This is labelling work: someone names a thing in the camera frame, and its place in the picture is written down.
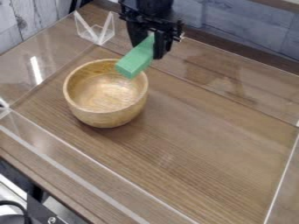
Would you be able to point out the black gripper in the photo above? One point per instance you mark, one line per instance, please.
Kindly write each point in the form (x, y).
(153, 16)

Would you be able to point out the green rectangular block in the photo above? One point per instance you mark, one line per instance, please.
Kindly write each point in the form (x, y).
(138, 59)

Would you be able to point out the black bracket with cable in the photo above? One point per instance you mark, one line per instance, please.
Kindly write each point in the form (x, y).
(34, 213)

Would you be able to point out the wooden bowl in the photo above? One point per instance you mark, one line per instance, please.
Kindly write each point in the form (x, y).
(103, 98)

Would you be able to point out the clear acrylic enclosure walls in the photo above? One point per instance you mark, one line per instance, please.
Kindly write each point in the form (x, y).
(209, 157)

